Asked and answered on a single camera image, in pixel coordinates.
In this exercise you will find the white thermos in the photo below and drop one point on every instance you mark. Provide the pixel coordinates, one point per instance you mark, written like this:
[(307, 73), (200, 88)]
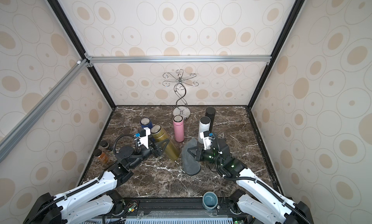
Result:
[(204, 125)]

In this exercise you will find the silver wire cup stand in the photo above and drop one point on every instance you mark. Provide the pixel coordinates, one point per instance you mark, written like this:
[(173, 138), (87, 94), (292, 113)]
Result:
[(180, 79)]

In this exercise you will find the amber spice jar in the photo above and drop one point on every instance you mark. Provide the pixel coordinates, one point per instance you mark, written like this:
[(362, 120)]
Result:
[(100, 155)]

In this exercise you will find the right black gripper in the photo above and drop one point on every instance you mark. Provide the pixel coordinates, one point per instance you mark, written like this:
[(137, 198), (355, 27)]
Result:
[(200, 153)]

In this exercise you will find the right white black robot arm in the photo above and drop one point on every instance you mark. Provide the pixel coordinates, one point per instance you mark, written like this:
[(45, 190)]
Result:
[(262, 202)]

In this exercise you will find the blue thermos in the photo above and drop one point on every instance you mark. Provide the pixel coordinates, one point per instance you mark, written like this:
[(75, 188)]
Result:
[(146, 122)]

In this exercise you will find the black thermos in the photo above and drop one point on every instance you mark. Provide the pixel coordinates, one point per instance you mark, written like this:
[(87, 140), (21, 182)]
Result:
[(210, 112)]

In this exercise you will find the teal ceramic mug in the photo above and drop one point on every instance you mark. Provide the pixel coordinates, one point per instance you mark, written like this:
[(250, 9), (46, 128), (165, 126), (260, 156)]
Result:
[(210, 201)]

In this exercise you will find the left diagonal aluminium rail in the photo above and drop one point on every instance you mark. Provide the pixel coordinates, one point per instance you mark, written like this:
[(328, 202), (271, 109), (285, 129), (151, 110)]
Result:
[(22, 128)]

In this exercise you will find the horizontal aluminium rail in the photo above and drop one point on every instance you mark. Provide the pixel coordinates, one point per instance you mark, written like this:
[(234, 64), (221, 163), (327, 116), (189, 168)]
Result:
[(178, 59)]

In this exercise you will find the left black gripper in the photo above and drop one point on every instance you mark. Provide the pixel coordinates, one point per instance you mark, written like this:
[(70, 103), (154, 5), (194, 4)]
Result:
[(159, 151)]

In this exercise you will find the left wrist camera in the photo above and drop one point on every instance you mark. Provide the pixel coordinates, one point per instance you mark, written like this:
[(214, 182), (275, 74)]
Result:
[(142, 138)]

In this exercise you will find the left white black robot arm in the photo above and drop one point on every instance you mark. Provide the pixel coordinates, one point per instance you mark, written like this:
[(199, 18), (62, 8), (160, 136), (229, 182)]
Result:
[(97, 196)]

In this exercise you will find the gold thermos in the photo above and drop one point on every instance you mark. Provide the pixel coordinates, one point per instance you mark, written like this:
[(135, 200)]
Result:
[(160, 136)]

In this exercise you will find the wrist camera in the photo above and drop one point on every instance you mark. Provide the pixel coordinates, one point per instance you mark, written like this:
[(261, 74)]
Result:
[(207, 139), (142, 138)]

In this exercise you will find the grey wiping cloth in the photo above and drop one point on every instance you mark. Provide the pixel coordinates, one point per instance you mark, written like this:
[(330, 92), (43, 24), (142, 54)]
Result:
[(189, 164)]

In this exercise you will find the pink thermos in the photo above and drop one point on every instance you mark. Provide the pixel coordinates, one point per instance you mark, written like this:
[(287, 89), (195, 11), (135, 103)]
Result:
[(178, 126)]

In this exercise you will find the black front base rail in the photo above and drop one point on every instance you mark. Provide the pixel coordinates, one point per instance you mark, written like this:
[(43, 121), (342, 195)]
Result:
[(172, 211)]

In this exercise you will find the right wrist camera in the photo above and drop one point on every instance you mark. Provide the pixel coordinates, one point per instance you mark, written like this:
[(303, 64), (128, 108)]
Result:
[(207, 139)]

